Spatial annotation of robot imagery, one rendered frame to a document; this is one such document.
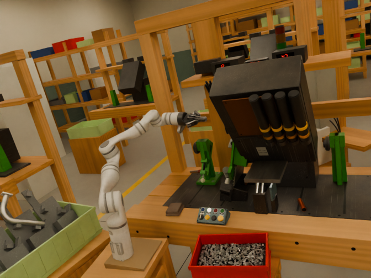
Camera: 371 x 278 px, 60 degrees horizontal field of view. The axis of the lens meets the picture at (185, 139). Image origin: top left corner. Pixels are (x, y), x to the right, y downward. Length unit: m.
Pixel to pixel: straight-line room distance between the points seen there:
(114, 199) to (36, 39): 8.81
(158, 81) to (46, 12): 8.59
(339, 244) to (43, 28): 9.64
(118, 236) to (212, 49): 1.14
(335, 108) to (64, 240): 1.64
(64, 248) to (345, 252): 1.37
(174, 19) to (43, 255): 1.48
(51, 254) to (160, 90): 1.15
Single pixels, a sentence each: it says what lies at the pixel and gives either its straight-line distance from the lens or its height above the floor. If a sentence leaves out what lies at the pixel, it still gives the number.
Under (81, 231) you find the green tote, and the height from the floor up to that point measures 0.88.
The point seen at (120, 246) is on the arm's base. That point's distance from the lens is 1.57.
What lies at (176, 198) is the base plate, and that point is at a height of 0.90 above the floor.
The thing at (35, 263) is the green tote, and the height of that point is 0.90.
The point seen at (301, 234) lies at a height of 0.90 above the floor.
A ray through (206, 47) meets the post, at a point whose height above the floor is 1.70.
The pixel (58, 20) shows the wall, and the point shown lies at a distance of 10.77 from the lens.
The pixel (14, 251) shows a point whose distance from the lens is 1.99.
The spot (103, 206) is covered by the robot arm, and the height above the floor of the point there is 1.17.
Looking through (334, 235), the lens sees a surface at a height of 0.90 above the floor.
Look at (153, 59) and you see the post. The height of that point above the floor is 1.69.
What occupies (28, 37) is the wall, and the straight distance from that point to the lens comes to 9.93.
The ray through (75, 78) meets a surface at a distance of 7.65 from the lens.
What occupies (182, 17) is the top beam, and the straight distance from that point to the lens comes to 2.00.
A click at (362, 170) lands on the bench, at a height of 0.88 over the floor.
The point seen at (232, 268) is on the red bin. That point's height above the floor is 0.91.
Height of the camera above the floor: 1.79
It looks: 18 degrees down
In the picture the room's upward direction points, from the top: 13 degrees counter-clockwise
